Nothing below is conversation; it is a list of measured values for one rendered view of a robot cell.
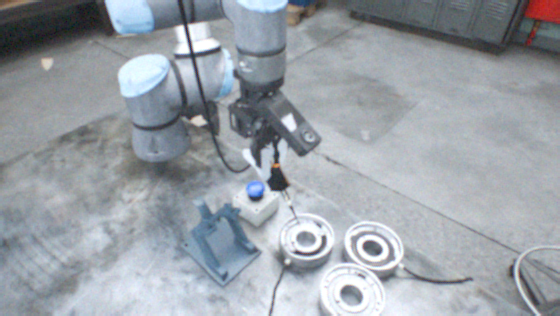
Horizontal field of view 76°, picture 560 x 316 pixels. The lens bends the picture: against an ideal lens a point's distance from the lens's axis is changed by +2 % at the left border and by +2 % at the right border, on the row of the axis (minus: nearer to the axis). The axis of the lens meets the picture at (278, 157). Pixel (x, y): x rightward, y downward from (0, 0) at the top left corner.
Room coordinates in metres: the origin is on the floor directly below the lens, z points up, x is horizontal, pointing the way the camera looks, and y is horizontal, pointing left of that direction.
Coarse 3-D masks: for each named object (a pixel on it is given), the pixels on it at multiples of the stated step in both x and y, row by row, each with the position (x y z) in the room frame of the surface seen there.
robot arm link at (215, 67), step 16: (176, 32) 0.82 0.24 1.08; (192, 32) 0.80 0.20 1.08; (208, 32) 0.83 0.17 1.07; (176, 48) 0.81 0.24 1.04; (208, 48) 0.79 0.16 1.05; (208, 64) 0.78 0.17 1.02; (224, 64) 0.80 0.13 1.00; (192, 80) 0.75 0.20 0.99; (208, 80) 0.77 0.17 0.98; (224, 80) 0.78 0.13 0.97; (192, 96) 0.74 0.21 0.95; (208, 96) 0.77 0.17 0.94
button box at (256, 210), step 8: (240, 192) 0.53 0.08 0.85; (264, 192) 0.52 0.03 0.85; (272, 192) 0.53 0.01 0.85; (240, 200) 0.50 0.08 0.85; (248, 200) 0.50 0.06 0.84; (256, 200) 0.50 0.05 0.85; (264, 200) 0.50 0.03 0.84; (272, 200) 0.50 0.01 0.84; (240, 208) 0.50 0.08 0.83; (248, 208) 0.48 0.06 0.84; (256, 208) 0.48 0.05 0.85; (264, 208) 0.48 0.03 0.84; (272, 208) 0.50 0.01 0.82; (248, 216) 0.48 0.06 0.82; (256, 216) 0.47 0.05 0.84; (264, 216) 0.48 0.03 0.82; (256, 224) 0.47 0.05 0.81
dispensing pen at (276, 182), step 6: (270, 162) 0.50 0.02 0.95; (270, 168) 0.49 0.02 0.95; (276, 168) 0.48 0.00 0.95; (276, 174) 0.48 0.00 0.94; (282, 174) 0.48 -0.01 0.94; (270, 180) 0.48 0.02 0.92; (276, 180) 0.47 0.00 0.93; (282, 180) 0.47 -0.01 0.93; (270, 186) 0.49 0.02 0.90; (276, 186) 0.47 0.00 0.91; (282, 186) 0.47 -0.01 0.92; (288, 186) 0.47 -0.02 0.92; (282, 192) 0.47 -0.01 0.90; (288, 198) 0.47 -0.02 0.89; (288, 204) 0.46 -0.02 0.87
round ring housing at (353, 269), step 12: (348, 264) 0.35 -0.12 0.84; (324, 276) 0.33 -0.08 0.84; (336, 276) 0.34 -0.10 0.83; (360, 276) 0.34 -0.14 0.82; (372, 276) 0.33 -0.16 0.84; (324, 288) 0.31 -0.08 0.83; (336, 288) 0.31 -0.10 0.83; (348, 288) 0.32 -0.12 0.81; (360, 288) 0.32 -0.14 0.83; (324, 300) 0.29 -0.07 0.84; (336, 300) 0.29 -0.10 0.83; (360, 300) 0.31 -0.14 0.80; (384, 300) 0.29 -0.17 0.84; (324, 312) 0.28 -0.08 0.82; (336, 312) 0.27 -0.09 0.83
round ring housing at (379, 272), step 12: (360, 228) 0.44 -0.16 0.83; (372, 228) 0.44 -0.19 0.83; (384, 228) 0.44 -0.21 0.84; (348, 240) 0.41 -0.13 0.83; (360, 240) 0.41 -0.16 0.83; (372, 240) 0.42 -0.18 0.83; (396, 240) 0.41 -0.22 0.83; (348, 252) 0.38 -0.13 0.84; (360, 252) 0.39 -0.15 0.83; (384, 252) 0.39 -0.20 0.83; (396, 252) 0.39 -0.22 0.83; (360, 264) 0.35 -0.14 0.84; (396, 264) 0.36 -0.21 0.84; (384, 276) 0.35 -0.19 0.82
